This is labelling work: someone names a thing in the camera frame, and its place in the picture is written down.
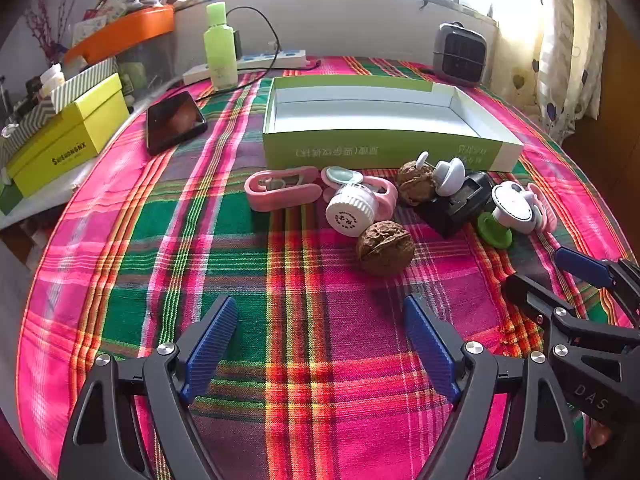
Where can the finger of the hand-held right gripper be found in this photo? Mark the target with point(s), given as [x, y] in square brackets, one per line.
[582, 267]
[530, 297]

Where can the black power adapter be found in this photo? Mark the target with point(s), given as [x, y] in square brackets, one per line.
[238, 42]

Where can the glass tank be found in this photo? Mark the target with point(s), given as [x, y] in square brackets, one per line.
[145, 60]

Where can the plaid tablecloth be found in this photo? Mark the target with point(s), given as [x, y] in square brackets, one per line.
[150, 240]

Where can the white power strip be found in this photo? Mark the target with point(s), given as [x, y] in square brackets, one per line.
[280, 59]

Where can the white ball knob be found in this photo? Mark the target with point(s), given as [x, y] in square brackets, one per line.
[450, 177]

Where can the black battery charger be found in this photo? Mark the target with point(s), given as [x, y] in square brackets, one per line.
[450, 212]

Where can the grey striped box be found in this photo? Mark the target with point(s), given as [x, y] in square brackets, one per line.
[75, 87]

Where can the white and green suction hook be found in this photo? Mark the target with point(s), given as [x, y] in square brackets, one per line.
[510, 205]

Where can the grey space heater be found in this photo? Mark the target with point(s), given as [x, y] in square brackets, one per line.
[460, 55]

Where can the pink clip with green insert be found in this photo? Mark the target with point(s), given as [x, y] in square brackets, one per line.
[387, 195]

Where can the orange tray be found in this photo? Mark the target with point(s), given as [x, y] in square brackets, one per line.
[130, 30]

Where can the pink plastic clip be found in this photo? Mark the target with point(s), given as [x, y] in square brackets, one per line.
[280, 199]
[547, 215]

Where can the white ribbed round cap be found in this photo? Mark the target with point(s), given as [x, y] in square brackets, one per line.
[347, 215]

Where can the green and white cardboard box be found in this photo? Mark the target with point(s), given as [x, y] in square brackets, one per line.
[350, 145]

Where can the branches with pink buds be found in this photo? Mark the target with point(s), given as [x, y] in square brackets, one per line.
[47, 35]

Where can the black smartphone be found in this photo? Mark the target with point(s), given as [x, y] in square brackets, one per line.
[172, 120]

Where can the patterned curtain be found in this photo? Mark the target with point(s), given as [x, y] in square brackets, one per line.
[560, 35]

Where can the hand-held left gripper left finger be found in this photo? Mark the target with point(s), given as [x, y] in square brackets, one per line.
[215, 340]

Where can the brown walnut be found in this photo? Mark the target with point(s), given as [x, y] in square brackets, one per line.
[385, 250]
[415, 185]

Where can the yellow cardboard box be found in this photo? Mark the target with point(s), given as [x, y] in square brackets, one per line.
[65, 145]

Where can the light green bottle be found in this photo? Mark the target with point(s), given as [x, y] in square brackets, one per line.
[220, 55]

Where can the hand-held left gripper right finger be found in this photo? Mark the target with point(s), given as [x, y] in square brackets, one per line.
[430, 345]

